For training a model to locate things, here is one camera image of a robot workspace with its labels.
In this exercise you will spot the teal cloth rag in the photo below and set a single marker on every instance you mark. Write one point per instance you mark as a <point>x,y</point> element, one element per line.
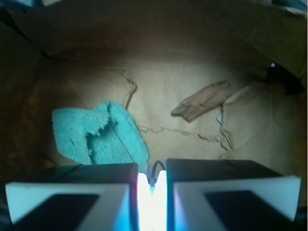
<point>105,134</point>

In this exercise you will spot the brown paper bag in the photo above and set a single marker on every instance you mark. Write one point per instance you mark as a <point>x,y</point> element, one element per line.
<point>149,55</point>

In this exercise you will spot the brown wood piece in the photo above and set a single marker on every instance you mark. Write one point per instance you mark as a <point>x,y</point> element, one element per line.
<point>202,101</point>

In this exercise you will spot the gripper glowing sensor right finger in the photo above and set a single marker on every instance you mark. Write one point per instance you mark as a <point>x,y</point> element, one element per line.
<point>230,195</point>

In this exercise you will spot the silver key bunch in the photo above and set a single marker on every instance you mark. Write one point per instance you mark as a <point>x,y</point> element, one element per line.
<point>157,167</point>

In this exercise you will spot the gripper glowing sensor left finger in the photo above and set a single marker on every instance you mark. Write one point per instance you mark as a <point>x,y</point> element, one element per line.
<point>76,198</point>

